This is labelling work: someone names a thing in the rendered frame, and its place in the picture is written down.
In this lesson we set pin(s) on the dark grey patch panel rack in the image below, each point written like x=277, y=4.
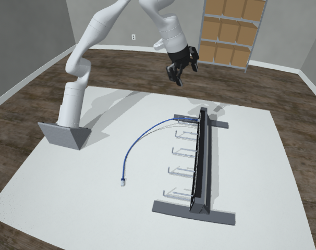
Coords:
x=197, y=210

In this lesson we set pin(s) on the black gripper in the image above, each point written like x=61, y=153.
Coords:
x=180, y=61

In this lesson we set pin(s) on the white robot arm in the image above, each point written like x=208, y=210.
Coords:
x=172, y=39

